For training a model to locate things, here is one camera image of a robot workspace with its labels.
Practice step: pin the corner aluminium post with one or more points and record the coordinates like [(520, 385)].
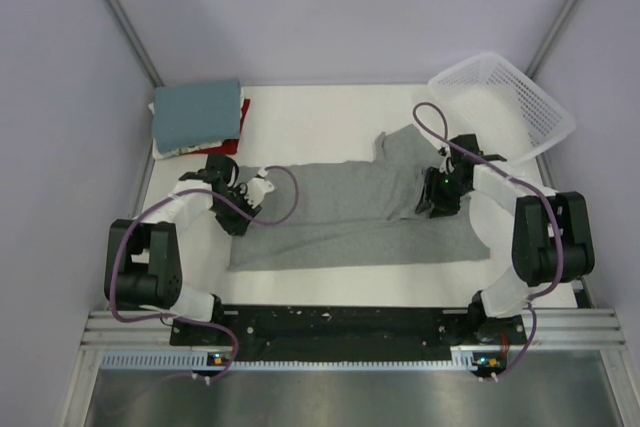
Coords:
[(133, 41), (552, 36)]

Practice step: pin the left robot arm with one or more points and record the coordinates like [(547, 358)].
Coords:
[(144, 266)]

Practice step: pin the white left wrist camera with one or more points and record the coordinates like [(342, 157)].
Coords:
[(257, 188)]

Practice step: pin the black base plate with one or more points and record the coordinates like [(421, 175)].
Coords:
[(341, 334)]

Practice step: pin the grey t-shirt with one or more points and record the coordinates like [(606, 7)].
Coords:
[(357, 214)]

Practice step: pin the left corner aluminium post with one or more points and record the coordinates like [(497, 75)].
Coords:
[(133, 41)]

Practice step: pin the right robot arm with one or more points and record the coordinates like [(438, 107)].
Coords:
[(551, 241)]

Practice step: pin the folded blue t-shirt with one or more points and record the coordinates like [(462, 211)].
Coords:
[(219, 100)]

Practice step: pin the white plastic basket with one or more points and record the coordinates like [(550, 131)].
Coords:
[(509, 112)]

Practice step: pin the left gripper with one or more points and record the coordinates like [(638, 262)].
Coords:
[(235, 226)]

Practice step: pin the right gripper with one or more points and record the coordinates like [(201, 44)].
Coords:
[(430, 195)]

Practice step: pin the folded red t-shirt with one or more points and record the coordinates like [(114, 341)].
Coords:
[(228, 146)]

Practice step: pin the right corner aluminium post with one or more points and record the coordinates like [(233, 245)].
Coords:
[(552, 36)]

